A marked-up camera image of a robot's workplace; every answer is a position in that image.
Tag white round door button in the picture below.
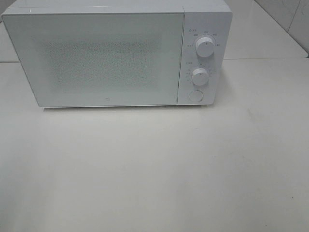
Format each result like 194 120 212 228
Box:
189 90 204 102

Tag white round knob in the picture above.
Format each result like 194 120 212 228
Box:
191 68 210 86
195 35 215 58

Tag white microwave door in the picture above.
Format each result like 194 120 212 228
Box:
3 13 184 108

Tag white microwave oven body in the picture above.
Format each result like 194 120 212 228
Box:
1 0 233 107

